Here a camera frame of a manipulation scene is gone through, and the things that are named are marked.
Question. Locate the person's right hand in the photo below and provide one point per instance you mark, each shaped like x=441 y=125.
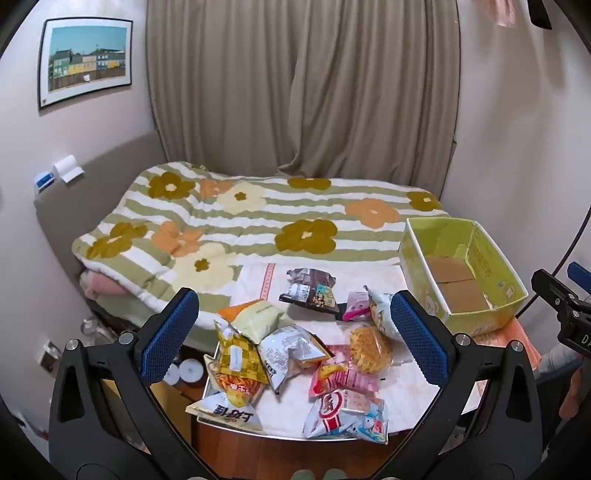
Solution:
x=570 y=405

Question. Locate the grey headboard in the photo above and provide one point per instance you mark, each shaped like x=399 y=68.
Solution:
x=67 y=211

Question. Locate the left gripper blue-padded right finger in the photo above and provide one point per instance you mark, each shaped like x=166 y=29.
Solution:
x=485 y=421

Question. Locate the green cardboard box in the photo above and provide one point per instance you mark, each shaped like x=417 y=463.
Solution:
x=457 y=272

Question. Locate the pale green chip bag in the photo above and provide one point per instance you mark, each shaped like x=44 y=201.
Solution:
x=255 y=319

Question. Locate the yellow waffle snack pack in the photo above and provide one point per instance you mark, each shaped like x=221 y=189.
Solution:
x=370 y=350

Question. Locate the framed houses picture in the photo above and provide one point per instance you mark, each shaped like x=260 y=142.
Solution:
x=83 y=55

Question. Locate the blue white small box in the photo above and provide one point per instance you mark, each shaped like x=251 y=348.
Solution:
x=43 y=180

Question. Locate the beige window curtain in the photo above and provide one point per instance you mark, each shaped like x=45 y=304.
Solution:
x=336 y=89

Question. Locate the grey white snack bag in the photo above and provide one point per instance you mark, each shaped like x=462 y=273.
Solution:
x=287 y=351

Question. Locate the white floral tablecloth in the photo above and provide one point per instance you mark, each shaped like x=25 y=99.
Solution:
x=403 y=386

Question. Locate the dark purple snack bag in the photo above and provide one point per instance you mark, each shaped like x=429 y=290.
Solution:
x=311 y=289

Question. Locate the shrimp flavour snack bag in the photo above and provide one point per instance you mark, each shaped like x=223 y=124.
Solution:
x=350 y=414

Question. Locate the pink folded blanket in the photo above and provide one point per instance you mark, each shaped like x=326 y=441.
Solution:
x=95 y=284

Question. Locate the white blue snack bag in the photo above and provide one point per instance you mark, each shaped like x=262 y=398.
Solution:
x=226 y=410

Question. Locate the pink red snack bag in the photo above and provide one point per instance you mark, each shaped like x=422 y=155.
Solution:
x=339 y=372

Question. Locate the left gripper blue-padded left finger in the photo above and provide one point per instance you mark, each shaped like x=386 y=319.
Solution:
x=84 y=439

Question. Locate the white cartoon snack bag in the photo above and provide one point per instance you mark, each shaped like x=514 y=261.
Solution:
x=380 y=309

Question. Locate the pink white snack bag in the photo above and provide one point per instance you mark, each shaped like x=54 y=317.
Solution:
x=357 y=307

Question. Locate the white paper roll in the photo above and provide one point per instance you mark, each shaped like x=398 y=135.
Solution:
x=67 y=169

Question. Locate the orange sticks snack bag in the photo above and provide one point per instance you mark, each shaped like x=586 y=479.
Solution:
x=237 y=368

